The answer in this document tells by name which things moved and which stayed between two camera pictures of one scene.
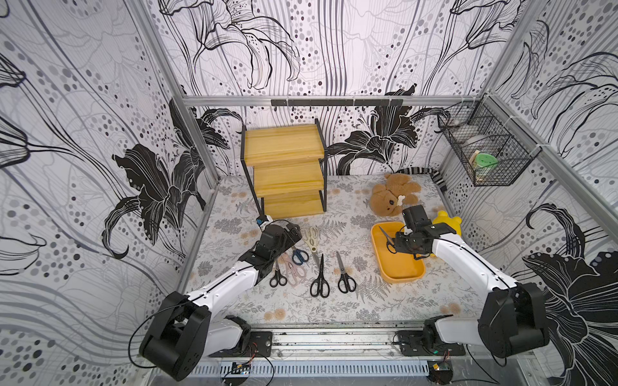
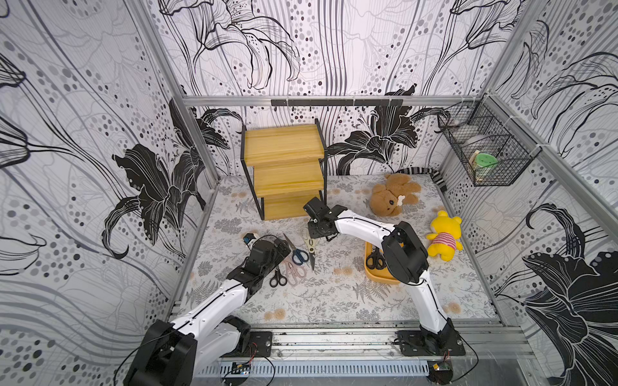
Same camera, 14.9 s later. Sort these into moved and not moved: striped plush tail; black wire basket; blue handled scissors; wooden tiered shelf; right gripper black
Moved: right gripper black
Not moved: wooden tiered shelf; black wire basket; blue handled scissors; striped plush tail
